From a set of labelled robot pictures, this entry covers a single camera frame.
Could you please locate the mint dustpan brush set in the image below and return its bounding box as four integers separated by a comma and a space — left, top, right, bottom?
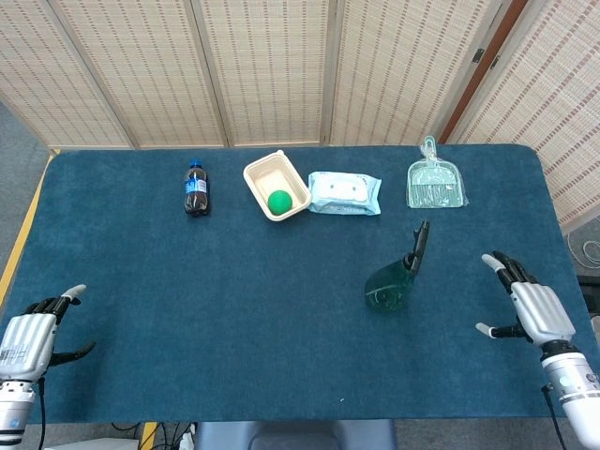
405, 135, 470, 209

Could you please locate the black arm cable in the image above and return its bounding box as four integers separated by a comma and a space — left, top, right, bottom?
35, 377, 48, 450
540, 382, 569, 450

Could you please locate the blue table mat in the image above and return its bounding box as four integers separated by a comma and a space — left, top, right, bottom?
8, 143, 590, 425

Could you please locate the brown wooden post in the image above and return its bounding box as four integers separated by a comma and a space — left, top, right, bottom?
439, 0, 530, 144

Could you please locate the light blue wet wipes pack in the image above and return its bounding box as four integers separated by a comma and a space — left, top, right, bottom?
307, 170, 383, 217

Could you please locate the small cola bottle blue label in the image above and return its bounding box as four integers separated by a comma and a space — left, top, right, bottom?
183, 159, 211, 218

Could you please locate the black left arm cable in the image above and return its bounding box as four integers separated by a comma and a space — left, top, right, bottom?
35, 377, 48, 450

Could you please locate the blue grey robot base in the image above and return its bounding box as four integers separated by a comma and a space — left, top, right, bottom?
194, 420, 398, 450

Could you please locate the wide woven folding screen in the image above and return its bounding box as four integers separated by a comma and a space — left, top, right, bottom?
0, 0, 512, 150

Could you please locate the green ball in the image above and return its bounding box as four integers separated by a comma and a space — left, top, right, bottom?
267, 188, 294, 217

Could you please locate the beige rectangular food container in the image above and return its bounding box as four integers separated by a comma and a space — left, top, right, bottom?
242, 149, 312, 221

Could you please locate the narrow woven folding screen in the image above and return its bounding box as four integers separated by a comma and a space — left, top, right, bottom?
444, 0, 600, 231

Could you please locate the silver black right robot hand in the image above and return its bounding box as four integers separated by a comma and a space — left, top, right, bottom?
475, 250, 577, 348

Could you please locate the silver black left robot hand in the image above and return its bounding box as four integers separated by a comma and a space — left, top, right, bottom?
0, 283, 98, 382

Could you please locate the green spray bottle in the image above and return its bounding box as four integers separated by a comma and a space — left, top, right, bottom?
364, 220, 431, 314

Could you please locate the white floor cable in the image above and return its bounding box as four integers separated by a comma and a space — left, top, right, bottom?
566, 228, 600, 269

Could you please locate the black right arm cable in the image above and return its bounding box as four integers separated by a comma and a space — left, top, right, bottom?
540, 382, 569, 450

